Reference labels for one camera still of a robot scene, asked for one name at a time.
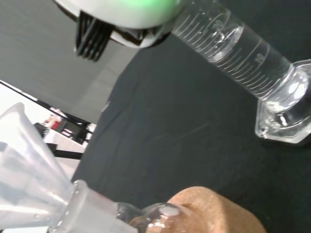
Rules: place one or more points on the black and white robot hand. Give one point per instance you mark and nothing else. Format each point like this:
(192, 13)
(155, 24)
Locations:
(126, 14)

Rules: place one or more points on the clear cloth clip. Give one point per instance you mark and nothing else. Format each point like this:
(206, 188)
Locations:
(106, 107)

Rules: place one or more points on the black bench cloth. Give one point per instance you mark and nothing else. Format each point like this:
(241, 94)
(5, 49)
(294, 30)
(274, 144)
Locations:
(182, 121)

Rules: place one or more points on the black metal rack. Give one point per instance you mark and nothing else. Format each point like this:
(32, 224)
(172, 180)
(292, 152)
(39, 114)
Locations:
(80, 136)

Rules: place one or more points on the white box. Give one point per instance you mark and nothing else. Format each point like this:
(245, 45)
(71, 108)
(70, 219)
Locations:
(65, 143)

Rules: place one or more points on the clear plastic funnel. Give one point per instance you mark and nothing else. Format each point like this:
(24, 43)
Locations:
(24, 170)

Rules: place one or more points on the round-bottom glass flask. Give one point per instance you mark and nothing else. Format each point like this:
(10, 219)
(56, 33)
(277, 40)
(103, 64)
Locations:
(92, 213)

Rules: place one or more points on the black frame bar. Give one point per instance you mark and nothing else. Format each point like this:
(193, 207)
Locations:
(19, 90)

